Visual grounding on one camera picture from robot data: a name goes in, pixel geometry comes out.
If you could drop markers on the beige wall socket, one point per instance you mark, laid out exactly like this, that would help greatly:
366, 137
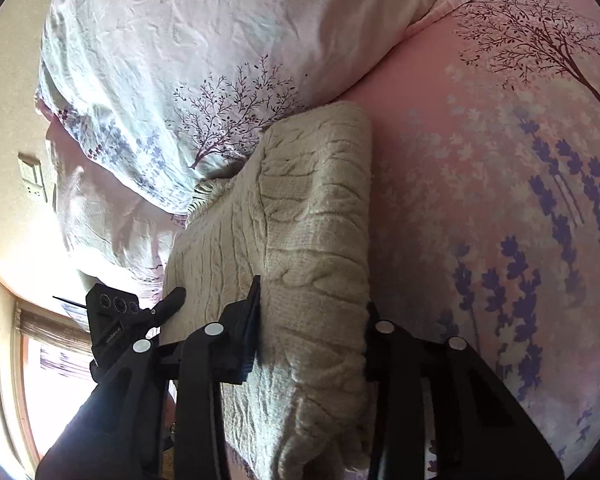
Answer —
36, 193

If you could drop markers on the beige wall switch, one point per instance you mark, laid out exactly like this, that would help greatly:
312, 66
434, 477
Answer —
30, 169

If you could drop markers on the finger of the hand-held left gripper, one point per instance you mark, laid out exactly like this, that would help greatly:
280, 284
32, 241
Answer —
171, 305

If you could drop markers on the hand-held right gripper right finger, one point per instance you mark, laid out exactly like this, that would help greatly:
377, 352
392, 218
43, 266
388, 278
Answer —
387, 355

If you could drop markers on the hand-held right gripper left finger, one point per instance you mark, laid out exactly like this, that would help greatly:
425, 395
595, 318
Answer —
250, 330

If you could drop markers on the white tree print pillow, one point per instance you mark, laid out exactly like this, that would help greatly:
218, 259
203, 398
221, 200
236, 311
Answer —
180, 35

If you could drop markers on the pink floral bed sheet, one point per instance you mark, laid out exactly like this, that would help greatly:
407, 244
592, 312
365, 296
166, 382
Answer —
454, 185

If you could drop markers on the window with blind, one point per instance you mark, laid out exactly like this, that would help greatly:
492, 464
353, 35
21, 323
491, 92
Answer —
45, 385

